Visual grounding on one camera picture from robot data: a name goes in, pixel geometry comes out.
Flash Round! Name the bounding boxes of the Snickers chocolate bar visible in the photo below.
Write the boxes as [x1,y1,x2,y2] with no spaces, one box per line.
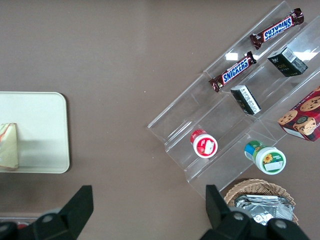
[208,51,258,94]
[249,7,305,51]

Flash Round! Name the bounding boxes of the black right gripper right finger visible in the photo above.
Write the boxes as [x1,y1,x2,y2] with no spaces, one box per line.
[199,184,261,240]

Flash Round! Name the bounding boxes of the light wicker basket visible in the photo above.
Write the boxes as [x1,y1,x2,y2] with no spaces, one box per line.
[223,178,299,226]

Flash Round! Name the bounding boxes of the cream rectangular tray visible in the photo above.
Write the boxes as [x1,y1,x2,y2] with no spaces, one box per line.
[0,91,71,174]

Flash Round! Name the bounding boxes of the triangular sandwich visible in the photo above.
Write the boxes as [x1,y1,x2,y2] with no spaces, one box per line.
[0,122,20,171]

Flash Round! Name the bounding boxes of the green lid yogurt cup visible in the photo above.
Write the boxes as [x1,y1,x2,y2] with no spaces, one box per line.
[244,140,287,176]

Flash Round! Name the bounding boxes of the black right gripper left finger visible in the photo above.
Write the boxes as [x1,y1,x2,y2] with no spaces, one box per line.
[19,184,95,240]

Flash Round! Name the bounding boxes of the red lid yogurt cup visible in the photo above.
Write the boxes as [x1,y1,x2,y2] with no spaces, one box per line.
[189,129,219,159]

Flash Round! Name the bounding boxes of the red cookie box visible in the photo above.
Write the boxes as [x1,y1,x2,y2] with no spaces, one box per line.
[277,86,320,143]

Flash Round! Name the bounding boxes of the silver foil packets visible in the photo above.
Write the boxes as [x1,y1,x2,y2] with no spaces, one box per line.
[234,194,296,226]

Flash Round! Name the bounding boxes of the small black box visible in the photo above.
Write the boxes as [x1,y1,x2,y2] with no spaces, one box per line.
[230,84,262,116]
[267,47,309,77]

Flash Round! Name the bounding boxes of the clear acrylic stepped stand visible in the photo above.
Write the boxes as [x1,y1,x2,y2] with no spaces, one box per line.
[147,0,320,201]

